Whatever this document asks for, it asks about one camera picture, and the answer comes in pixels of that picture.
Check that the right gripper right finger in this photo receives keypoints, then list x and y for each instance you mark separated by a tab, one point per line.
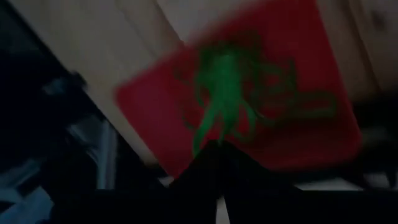
248	177

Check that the red plastic basket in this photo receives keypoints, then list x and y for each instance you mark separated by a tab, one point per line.
155	109

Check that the green rubber band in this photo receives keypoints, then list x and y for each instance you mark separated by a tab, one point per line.
293	79
224	81
203	130

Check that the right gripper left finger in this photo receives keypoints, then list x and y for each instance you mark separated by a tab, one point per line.
202	174

